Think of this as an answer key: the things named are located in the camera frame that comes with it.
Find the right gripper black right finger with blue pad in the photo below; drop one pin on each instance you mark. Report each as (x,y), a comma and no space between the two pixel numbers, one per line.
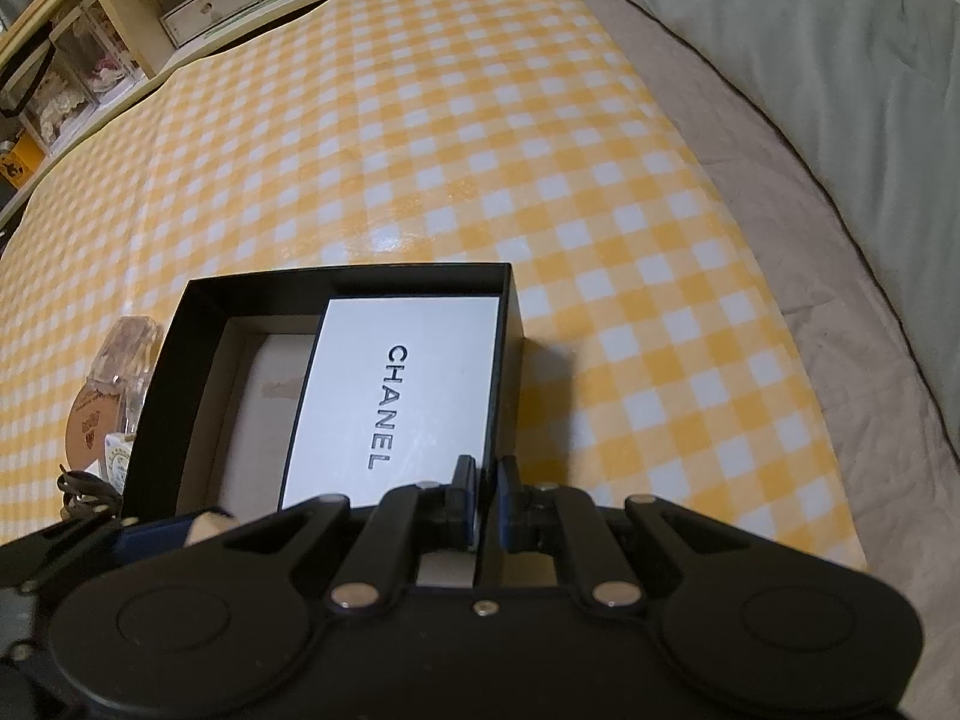
(563,523)

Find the clear packet with trinkets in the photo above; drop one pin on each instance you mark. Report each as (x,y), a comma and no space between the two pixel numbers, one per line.
(132,396)

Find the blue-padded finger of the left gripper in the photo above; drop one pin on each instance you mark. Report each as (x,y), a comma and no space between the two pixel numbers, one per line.
(141,542)

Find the clear doll display case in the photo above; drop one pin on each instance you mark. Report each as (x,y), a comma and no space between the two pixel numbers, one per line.
(43,94)

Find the round cork coaster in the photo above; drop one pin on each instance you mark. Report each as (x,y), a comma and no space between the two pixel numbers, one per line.
(97,410)

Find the yellow black box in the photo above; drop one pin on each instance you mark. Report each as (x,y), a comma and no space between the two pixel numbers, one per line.
(20,158)

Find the grey bed sheet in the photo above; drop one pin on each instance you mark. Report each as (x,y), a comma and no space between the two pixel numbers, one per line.
(897,465)

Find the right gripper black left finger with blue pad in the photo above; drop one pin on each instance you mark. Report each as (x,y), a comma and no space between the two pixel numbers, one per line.
(409,522)

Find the black tray box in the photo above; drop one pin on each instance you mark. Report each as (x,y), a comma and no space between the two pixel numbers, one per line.
(276,386)

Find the white Chanel box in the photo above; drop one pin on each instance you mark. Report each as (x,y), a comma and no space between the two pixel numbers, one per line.
(397,389)

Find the grey pillow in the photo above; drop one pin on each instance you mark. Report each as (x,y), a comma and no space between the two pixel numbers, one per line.
(866,91)

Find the clear plastic lash case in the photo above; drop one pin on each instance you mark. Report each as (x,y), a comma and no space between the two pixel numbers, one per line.
(128,354)

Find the yellow white checkered cloth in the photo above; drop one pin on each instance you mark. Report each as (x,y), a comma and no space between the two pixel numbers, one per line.
(432,131)

